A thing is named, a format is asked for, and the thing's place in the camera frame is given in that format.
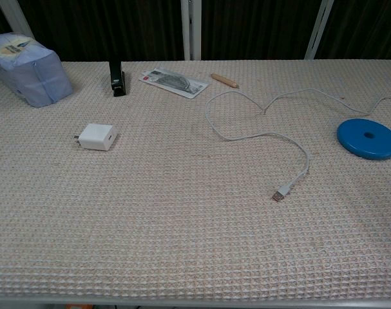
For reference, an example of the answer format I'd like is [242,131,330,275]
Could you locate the black pleated curtain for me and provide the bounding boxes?
[0,0,391,64]

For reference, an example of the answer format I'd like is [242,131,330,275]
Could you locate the blue tissue pack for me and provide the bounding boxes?
[0,32,73,109]

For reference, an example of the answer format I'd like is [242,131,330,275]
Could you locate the white frame post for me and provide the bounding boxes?
[181,0,202,61]
[304,0,334,61]
[0,0,33,36]

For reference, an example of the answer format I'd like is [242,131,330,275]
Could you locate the small wooden peg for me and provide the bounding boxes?
[210,73,240,89]

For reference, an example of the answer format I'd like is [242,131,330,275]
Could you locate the clear plastic packet with label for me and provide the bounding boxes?
[138,67,209,99]

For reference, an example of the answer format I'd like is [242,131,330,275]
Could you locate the blue round disc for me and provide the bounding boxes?
[336,118,391,160]

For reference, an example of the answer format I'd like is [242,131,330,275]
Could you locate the black stapler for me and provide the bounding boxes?
[109,61,127,97]

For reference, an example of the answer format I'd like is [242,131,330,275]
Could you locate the small white charger block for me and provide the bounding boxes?
[73,123,118,152]

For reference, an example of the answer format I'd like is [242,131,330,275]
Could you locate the white thin cable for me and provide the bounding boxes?
[205,88,391,204]

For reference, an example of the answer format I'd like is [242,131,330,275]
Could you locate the beige waffle tablecloth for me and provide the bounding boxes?
[0,59,391,302]

